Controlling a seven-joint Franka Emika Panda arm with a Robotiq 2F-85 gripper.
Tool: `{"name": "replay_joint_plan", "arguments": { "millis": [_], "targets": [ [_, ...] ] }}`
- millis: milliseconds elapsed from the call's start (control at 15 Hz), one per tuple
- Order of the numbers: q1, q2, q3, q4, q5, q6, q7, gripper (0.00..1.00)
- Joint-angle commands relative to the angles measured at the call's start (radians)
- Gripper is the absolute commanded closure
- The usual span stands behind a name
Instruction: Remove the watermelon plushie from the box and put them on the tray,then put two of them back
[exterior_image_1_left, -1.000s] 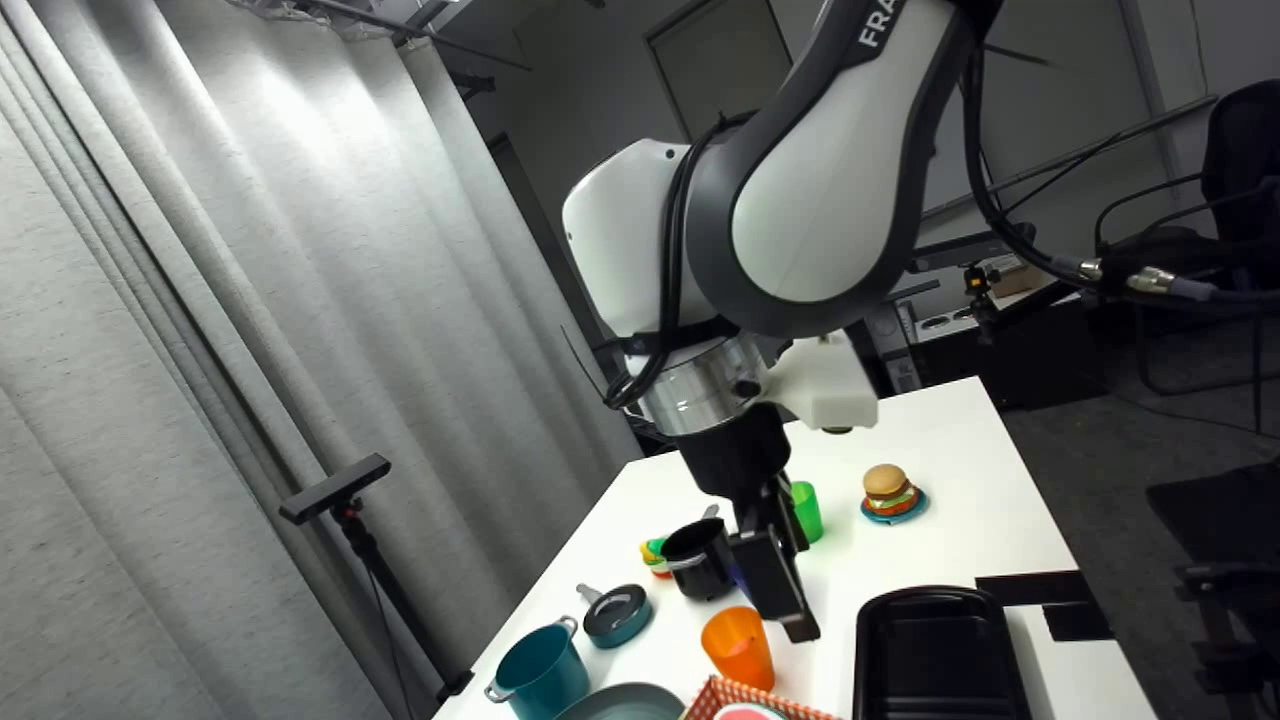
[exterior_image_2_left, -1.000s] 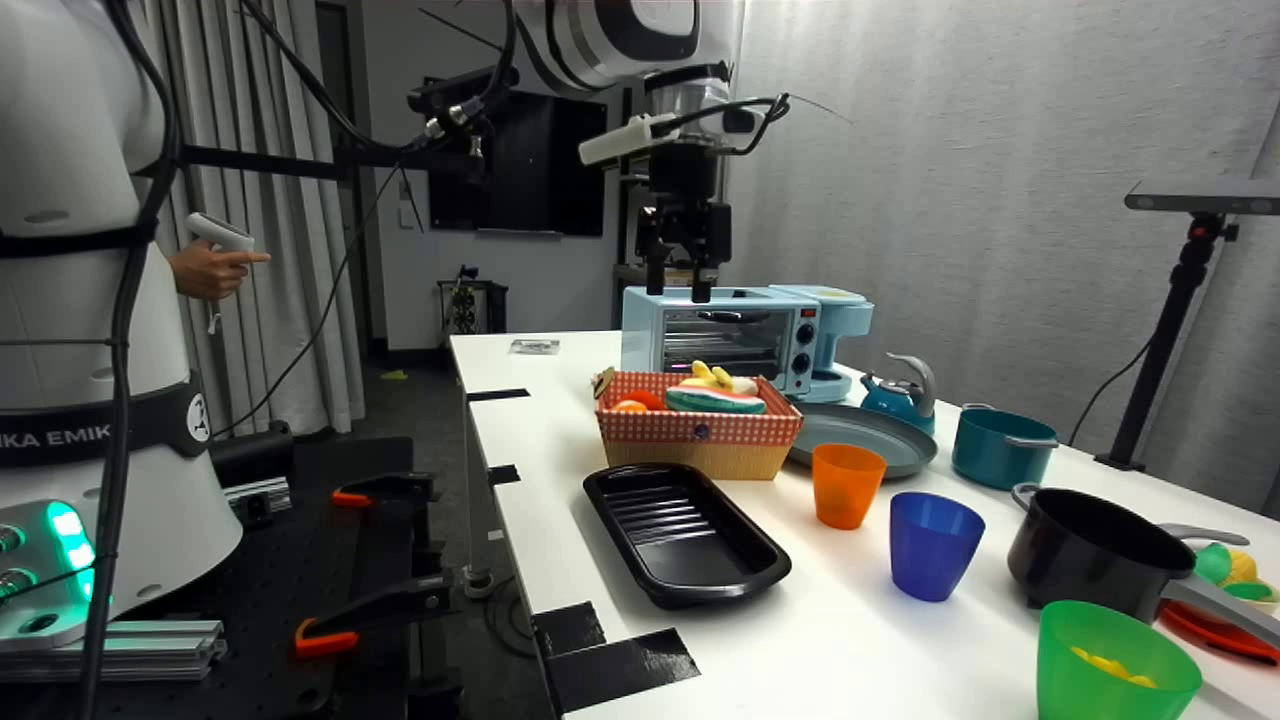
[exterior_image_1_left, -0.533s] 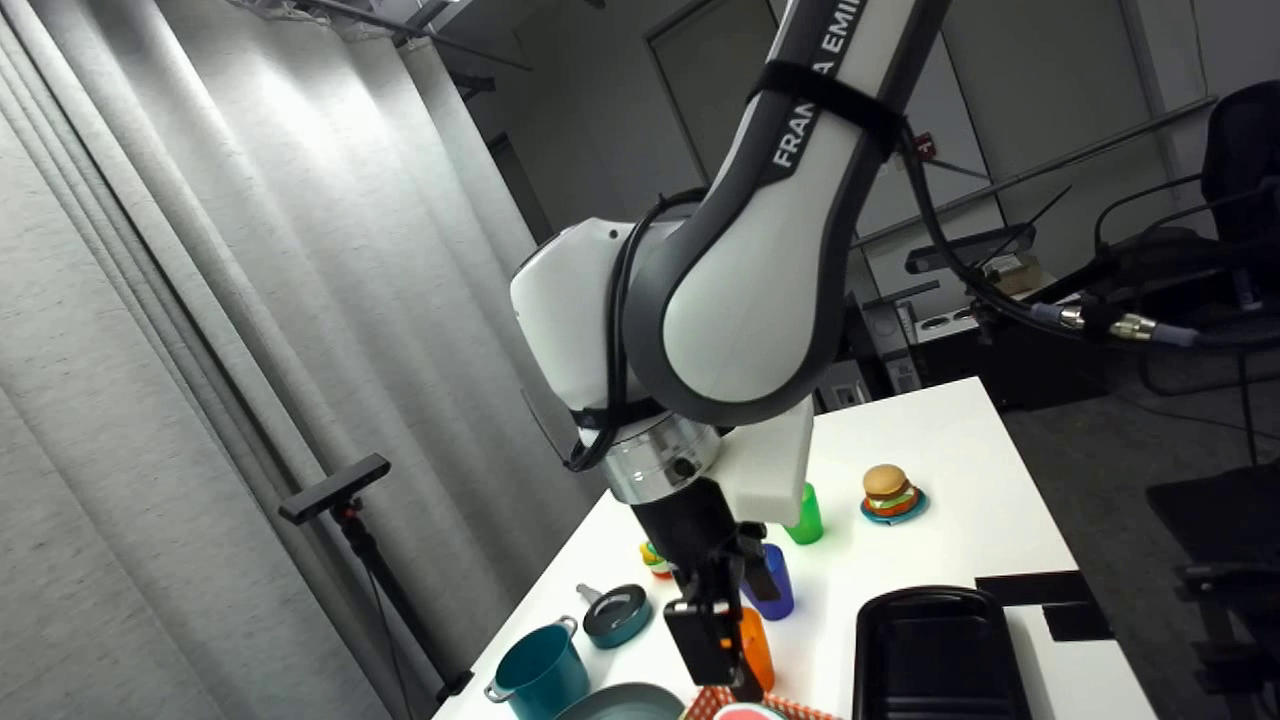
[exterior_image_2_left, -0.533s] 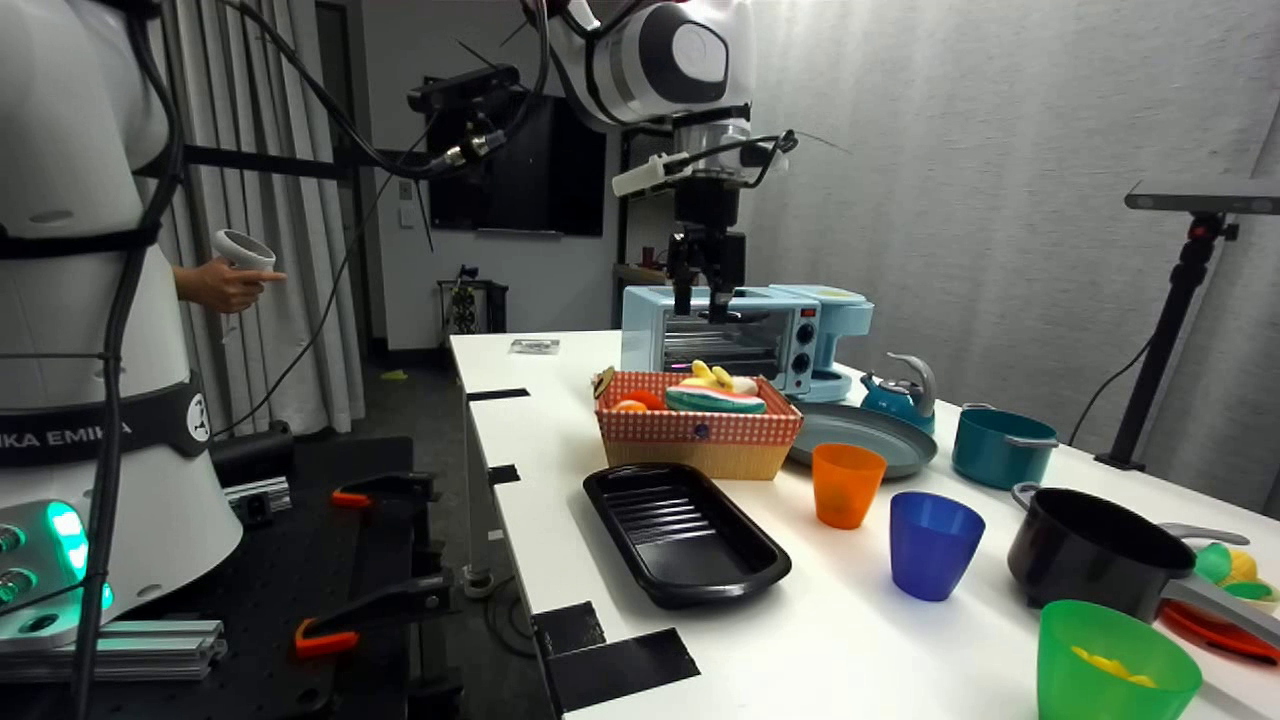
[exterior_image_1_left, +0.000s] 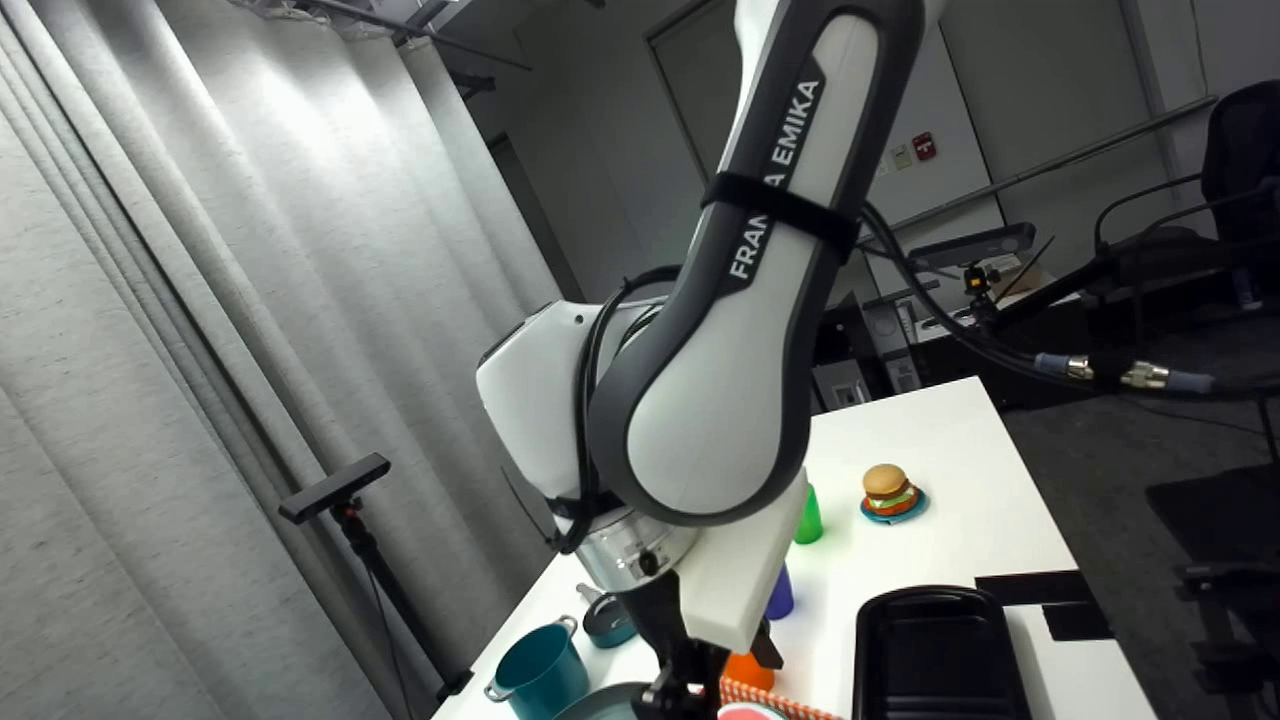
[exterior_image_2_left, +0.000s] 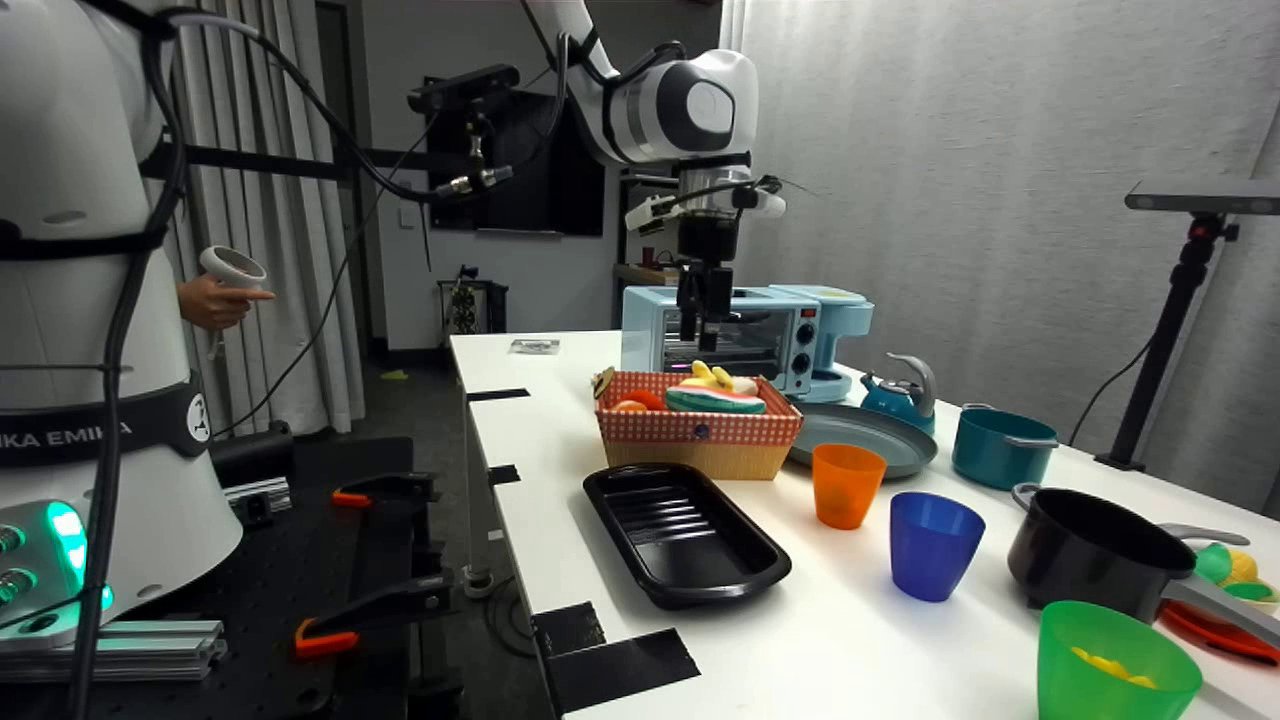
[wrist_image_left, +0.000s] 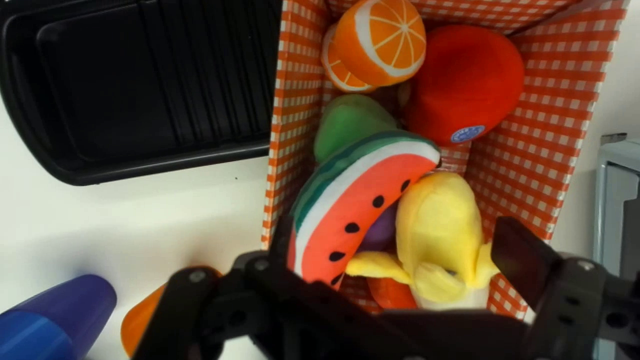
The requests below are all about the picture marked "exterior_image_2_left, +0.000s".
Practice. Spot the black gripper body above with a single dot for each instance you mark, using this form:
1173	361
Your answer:
704	240

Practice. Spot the yellow banana plushie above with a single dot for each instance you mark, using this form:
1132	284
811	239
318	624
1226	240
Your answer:
704	372

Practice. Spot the white handheld controller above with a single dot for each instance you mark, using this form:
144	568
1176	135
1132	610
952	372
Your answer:
233	266

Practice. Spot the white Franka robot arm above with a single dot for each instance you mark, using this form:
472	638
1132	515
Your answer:
64	266

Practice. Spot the orange slice plushie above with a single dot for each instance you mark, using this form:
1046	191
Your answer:
637	399

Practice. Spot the orange checkered box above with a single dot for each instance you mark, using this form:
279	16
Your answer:
694	439

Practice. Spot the black plastic tray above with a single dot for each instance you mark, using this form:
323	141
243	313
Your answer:
694	563

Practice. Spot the person hand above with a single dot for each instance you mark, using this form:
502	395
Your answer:
214	305

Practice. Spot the light blue toy oven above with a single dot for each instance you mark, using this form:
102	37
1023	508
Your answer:
824	322

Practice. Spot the black monitor panel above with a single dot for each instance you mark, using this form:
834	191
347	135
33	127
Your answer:
534	186

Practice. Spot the teal toy kettle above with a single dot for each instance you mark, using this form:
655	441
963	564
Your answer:
896	401

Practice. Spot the grey-blue toy plate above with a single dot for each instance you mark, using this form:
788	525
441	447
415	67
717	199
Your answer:
866	441

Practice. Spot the black tape strip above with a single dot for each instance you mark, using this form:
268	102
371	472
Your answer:
499	395

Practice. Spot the orange plastic cup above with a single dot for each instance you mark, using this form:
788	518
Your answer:
844	487

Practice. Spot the small black tape piece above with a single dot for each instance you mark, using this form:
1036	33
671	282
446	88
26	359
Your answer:
502	472

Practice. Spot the grey pleated curtain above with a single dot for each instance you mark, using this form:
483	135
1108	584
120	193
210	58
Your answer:
1000	160
295	292

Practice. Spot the teal toy pot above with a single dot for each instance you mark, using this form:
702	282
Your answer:
1000	451

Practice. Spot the blue plastic cup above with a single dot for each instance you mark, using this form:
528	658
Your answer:
932	550

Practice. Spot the large black tape patch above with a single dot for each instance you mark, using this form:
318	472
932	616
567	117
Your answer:
612	663

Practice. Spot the black toy pot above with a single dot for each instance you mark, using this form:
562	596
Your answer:
1084	555

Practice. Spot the black tripod stand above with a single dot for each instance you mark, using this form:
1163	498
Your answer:
1173	305

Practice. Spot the yellow toy piece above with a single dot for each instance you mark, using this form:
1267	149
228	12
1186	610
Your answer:
1112	665

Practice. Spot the green plastic cup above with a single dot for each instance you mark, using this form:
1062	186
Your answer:
1112	695

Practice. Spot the green and yellow toy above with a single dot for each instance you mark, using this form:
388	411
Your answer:
1226	564

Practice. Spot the red toy utensil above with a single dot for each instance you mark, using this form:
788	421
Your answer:
1220	632

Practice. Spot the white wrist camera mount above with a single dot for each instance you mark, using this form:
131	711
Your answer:
665	204

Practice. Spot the black camera bar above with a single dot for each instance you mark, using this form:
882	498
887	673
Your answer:
460	85

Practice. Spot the aluminium profile rail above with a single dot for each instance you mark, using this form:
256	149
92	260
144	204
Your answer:
144	649

